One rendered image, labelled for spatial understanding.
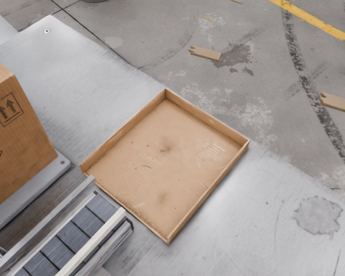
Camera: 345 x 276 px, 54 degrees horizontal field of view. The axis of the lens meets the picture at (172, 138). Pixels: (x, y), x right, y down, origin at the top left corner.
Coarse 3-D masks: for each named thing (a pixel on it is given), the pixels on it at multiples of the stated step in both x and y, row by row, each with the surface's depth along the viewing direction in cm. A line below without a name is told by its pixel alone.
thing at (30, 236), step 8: (80, 184) 63; (88, 184) 63; (72, 192) 62; (80, 192) 62; (64, 200) 61; (72, 200) 61; (56, 208) 60; (64, 208) 61; (48, 216) 59; (56, 216) 60; (40, 224) 59; (48, 224) 59; (32, 232) 58; (40, 232) 59; (24, 240) 57; (32, 240) 58; (16, 248) 56; (24, 248) 57; (8, 256) 56; (16, 256) 57; (0, 264) 55; (8, 264) 56; (0, 272) 55
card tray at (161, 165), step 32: (160, 96) 89; (128, 128) 84; (160, 128) 86; (192, 128) 86; (224, 128) 83; (96, 160) 80; (128, 160) 80; (160, 160) 80; (192, 160) 80; (224, 160) 80; (128, 192) 76; (160, 192) 76; (192, 192) 76; (160, 224) 72
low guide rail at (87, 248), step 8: (120, 208) 65; (112, 216) 64; (120, 216) 65; (112, 224) 64; (96, 232) 63; (104, 232) 63; (96, 240) 62; (88, 248) 61; (80, 256) 60; (72, 264) 59; (64, 272) 59
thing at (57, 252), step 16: (96, 208) 69; (112, 208) 69; (80, 224) 67; (96, 224) 67; (64, 240) 65; (80, 240) 65; (48, 256) 64; (64, 256) 64; (32, 272) 62; (48, 272) 62
